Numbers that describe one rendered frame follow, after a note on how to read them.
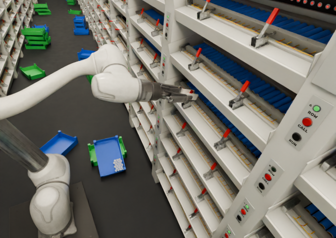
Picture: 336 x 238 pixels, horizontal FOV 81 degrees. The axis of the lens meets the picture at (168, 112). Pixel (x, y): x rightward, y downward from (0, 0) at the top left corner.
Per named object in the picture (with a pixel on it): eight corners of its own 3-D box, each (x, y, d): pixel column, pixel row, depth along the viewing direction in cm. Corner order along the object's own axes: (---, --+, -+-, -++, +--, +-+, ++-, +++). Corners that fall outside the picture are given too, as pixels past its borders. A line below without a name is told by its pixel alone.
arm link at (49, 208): (34, 239, 94) (21, 219, 81) (39, 203, 107) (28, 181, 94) (71, 229, 100) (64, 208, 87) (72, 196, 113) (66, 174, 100)
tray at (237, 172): (240, 192, 65) (244, 178, 58) (167, 95, 107) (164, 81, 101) (287, 165, 69) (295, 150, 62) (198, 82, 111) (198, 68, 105)
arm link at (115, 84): (142, 89, 68) (134, 65, 76) (96, 84, 60) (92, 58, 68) (133, 109, 75) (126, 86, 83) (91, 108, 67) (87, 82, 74)
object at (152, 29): (163, 55, 102) (158, 28, 92) (131, 23, 144) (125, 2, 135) (197, 42, 106) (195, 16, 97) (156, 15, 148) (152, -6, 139)
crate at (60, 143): (53, 167, 161) (50, 160, 157) (34, 158, 166) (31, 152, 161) (78, 142, 184) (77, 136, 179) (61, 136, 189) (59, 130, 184)
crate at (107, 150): (125, 170, 165) (126, 169, 158) (100, 178, 158) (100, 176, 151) (117, 137, 176) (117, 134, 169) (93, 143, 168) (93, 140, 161)
